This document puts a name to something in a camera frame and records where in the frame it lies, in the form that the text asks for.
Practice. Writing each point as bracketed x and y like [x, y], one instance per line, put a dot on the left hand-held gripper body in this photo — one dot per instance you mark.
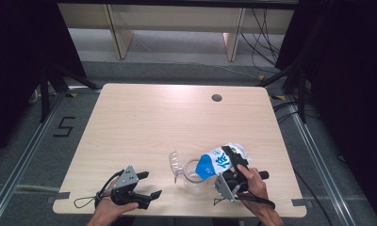
[126, 180]

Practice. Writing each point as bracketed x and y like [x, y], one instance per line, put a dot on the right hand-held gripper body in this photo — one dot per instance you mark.
[226, 186]

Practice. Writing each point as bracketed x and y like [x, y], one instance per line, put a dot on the blue white milk carton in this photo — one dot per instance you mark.
[215, 163]

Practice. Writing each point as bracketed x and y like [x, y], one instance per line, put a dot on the clear jar with flip lid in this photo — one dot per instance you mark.
[193, 183]

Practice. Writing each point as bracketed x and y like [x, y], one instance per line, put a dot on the person's right hand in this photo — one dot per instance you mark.
[257, 188]

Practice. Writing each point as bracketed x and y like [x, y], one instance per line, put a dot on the person's left hand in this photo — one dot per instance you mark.
[109, 210]

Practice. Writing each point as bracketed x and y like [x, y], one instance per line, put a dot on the grey tape strip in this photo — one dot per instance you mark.
[59, 196]
[299, 202]

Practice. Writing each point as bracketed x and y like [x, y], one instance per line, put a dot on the yellow black tape mark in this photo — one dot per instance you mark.
[72, 94]
[277, 97]

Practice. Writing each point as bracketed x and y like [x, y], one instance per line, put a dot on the black metal stand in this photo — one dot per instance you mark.
[45, 94]
[301, 94]

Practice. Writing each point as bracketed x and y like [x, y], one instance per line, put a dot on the dark curtain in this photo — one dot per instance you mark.
[350, 78]
[13, 62]

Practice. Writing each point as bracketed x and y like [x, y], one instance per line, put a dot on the beige wooden shelf unit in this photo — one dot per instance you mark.
[177, 19]

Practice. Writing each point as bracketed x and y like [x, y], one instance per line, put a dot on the aluminium floor rail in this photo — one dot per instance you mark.
[26, 157]
[318, 163]

